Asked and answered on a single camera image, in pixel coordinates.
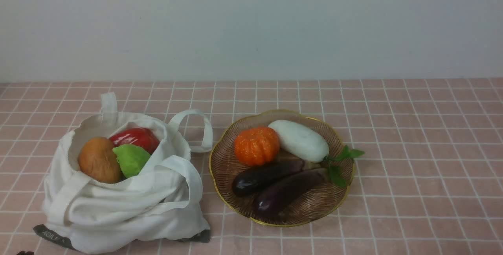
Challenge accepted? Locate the dark purple eggplant upper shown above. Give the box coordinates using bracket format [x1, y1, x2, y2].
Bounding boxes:
[232, 160, 321, 197]

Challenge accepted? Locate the dark purple eggplant lower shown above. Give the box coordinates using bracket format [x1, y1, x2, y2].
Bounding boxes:
[253, 168, 329, 218]

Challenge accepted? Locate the red bell pepper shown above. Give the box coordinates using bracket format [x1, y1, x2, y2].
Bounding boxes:
[109, 127, 160, 154]

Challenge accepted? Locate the white cloth tote bag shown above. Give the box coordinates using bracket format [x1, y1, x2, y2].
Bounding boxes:
[33, 92, 213, 254]

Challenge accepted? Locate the gold wire basket plate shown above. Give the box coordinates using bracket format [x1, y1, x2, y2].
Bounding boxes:
[209, 110, 354, 227]

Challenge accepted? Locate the white radish with leaves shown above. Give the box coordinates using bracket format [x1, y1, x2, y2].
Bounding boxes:
[268, 119, 365, 187]

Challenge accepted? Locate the dark purple eggplant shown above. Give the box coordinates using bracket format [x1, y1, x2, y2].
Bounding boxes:
[253, 168, 329, 218]
[232, 160, 321, 197]

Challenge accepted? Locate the brown potato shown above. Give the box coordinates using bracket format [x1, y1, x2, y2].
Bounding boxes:
[77, 137, 123, 184]

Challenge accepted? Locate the orange pumpkin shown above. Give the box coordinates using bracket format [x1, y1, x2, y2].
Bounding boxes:
[234, 127, 280, 167]

